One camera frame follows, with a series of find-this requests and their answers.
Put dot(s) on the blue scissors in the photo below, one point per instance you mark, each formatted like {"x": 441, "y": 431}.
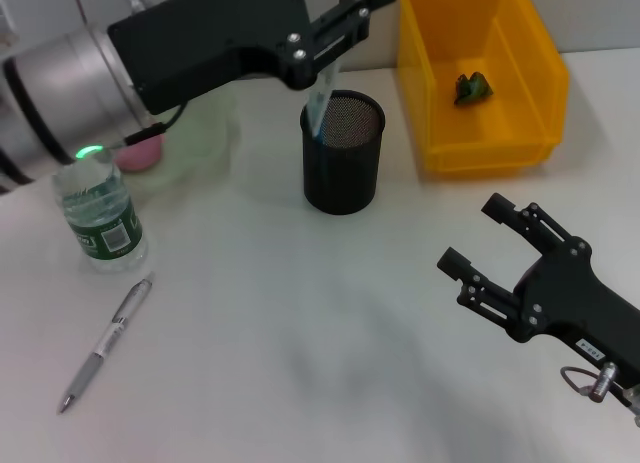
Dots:
{"x": 314, "y": 125}

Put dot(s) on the transparent plastic ruler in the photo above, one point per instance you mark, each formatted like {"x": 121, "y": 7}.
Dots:
{"x": 325, "y": 90}

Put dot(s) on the green plastic wrapper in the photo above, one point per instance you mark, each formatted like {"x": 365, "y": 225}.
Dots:
{"x": 470, "y": 89}

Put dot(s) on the pink peach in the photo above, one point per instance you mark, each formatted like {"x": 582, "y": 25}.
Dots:
{"x": 142, "y": 155}

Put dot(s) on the clear water bottle green label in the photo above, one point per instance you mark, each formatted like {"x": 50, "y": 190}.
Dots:
{"x": 100, "y": 218}

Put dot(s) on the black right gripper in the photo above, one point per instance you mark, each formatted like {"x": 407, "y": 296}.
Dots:
{"x": 575, "y": 298}

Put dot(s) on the silver ballpoint pen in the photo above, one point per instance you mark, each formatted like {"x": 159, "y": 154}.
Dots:
{"x": 107, "y": 340}

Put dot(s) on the yellow plastic storage bin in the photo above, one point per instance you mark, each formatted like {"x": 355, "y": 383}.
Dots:
{"x": 475, "y": 128}

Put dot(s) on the translucent green fruit plate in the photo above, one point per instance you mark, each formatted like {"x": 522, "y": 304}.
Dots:
{"x": 210, "y": 133}

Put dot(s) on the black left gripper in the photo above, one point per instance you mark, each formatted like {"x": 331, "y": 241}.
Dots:
{"x": 210, "y": 38}

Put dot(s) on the black mesh pen cup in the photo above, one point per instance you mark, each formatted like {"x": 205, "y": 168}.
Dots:
{"x": 345, "y": 183}

